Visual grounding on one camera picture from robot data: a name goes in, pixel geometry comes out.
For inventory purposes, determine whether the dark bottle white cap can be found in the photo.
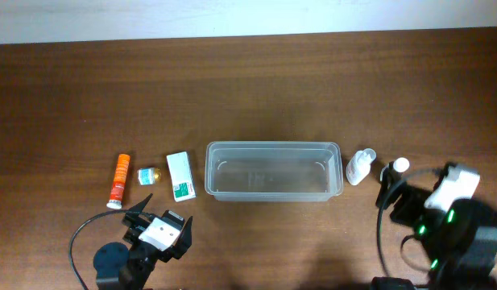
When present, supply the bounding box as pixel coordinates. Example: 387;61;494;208
379;157;410;183

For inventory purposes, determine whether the orange tablet tube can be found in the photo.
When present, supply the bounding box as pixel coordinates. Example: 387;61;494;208
106;154;130;209

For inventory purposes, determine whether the white green medicine box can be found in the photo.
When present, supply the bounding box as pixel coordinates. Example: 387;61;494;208
166;151;197;202

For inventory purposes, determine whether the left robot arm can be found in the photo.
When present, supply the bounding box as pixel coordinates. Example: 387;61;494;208
93;197;193;290

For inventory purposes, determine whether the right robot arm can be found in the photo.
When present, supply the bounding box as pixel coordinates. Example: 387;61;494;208
373;178;497;289

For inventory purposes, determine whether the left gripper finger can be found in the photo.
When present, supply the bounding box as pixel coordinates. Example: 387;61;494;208
128;193;153;213
176;216;193;258

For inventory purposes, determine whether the white squeeze bottle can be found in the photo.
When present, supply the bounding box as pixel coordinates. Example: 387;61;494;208
346;148;376;186

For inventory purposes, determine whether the clear plastic container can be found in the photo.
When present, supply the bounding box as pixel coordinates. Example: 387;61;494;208
205;141;344;202

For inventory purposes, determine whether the small blue-labelled gold-cap bottle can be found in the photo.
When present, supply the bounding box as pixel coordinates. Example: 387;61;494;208
137;168;161;186

